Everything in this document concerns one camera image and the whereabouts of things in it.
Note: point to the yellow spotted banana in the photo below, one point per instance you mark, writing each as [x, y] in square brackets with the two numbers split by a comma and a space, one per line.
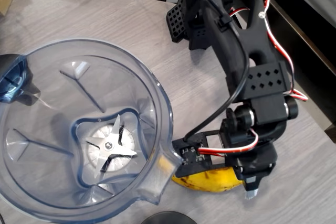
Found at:
[210, 182]

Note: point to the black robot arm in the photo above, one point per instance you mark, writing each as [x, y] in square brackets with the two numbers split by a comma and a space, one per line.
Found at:
[231, 45]

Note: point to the black round lid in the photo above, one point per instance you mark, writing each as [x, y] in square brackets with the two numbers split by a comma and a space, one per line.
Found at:
[168, 218]

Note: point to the steel blender blade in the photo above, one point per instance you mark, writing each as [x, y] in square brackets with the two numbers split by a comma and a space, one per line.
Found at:
[107, 145]

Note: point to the black perforated arm base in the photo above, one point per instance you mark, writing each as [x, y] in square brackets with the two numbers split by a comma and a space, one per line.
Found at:
[176, 22]

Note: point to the clear plastic blender jar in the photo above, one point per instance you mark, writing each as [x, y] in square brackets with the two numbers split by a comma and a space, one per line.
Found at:
[147, 77]

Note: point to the black gripper camera board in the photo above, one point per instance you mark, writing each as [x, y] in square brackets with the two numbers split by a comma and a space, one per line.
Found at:
[189, 155]

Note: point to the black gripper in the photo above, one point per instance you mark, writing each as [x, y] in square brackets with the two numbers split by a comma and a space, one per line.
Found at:
[258, 161]

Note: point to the dark metal rail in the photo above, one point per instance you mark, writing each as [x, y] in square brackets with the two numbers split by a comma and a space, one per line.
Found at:
[315, 51]

